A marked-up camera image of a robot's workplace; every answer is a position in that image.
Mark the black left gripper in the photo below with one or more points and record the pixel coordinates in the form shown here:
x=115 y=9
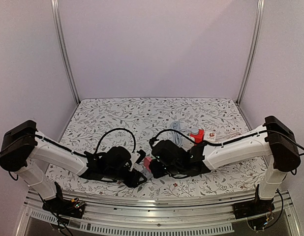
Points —
x=132 y=182

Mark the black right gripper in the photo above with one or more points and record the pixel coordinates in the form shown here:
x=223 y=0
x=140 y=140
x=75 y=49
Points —
x=156 y=169

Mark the grey blue power strip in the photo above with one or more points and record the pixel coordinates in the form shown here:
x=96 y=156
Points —
x=146 y=173

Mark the pink plug adapter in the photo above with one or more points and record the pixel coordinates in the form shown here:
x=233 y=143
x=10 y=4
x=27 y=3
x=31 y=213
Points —
x=146 y=162

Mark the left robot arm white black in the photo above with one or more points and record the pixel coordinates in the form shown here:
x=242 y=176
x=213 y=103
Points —
x=24 y=143

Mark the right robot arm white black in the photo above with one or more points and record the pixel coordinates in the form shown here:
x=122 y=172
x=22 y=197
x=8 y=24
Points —
x=272 y=138

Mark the white cube adapter red print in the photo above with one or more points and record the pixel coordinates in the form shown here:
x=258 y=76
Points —
x=209 y=136

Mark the floral patterned table mat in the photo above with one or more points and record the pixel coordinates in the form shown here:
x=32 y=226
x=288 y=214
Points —
x=99 y=124

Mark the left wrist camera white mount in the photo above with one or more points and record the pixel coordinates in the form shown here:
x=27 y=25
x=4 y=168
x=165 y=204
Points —
x=136 y=158

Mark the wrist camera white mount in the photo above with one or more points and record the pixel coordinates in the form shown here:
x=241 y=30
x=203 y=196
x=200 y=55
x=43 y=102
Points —
x=152 y=141
x=136 y=158

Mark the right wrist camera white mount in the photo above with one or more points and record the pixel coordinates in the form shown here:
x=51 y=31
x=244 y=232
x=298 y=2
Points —
x=152 y=141

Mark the aluminium front rail base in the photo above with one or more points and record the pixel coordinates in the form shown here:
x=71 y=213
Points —
x=194 y=216

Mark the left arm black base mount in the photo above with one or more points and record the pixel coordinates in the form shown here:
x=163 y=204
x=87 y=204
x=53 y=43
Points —
x=72 y=208

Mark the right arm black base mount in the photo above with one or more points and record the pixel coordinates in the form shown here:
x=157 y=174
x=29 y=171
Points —
x=252 y=207

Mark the left aluminium frame post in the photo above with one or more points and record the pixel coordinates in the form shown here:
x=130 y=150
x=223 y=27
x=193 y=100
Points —
x=64 y=54

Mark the aluminium frame post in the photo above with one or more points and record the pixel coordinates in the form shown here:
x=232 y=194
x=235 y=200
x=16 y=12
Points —
x=252 y=50
x=64 y=54

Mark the right aluminium frame post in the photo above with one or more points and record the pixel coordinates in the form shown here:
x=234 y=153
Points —
x=252 y=50

